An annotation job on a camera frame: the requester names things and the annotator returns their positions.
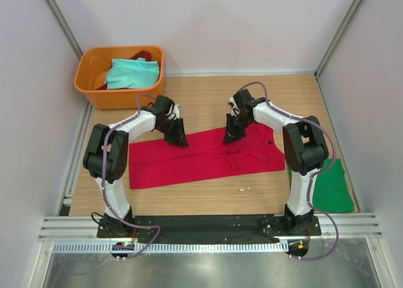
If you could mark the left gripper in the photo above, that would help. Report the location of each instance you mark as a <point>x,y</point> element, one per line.
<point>179,137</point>

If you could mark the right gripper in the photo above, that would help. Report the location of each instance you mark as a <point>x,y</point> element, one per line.
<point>232,135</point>

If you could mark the red t-shirt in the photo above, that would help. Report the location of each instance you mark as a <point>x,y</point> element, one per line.
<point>156,163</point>

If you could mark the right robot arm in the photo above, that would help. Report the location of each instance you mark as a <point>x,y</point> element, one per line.
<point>305,151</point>

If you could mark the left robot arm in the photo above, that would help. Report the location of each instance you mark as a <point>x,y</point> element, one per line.
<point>106,159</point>

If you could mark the teal t-shirt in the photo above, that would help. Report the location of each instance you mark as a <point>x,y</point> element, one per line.
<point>132,74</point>

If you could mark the dark red garment in bin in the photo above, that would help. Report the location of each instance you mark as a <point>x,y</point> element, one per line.
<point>142,55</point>

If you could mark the orange plastic bin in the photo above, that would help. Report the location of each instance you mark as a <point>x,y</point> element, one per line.
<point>98,60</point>

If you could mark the orange garment in bin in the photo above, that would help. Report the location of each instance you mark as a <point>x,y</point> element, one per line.
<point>100,82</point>

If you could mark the folded green t-shirt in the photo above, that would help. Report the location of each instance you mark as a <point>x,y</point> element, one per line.
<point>329,193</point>

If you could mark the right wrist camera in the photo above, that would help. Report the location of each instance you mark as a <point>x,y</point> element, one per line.
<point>242,103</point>

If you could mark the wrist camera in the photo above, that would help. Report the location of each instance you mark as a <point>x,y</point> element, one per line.
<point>164,106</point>
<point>242,103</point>

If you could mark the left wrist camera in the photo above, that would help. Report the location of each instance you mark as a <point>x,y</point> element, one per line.
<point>164,106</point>

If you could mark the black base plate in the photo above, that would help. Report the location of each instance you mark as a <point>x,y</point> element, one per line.
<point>241,229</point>

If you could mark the slotted cable duct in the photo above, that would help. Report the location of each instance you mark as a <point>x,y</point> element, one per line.
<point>124,248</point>

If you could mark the aluminium frame rail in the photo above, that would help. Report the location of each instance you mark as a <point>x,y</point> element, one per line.
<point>350,225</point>

